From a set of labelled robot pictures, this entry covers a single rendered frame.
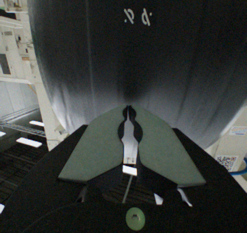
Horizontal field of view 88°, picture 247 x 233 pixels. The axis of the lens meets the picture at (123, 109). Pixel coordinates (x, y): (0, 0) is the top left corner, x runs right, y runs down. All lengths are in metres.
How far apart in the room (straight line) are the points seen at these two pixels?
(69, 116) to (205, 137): 0.18
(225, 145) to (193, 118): 0.36
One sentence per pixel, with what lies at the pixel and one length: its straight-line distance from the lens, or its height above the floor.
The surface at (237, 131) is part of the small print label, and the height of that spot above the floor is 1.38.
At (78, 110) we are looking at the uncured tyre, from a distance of 0.16.
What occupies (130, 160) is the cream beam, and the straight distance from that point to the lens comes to 0.82.
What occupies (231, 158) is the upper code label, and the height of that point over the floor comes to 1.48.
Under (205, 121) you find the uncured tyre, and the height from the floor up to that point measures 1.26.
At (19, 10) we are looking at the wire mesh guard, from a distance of 0.93.
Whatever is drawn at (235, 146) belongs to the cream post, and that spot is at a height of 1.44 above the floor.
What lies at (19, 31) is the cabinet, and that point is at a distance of 5.10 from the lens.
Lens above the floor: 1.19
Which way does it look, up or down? 22 degrees up
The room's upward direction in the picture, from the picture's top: 178 degrees counter-clockwise
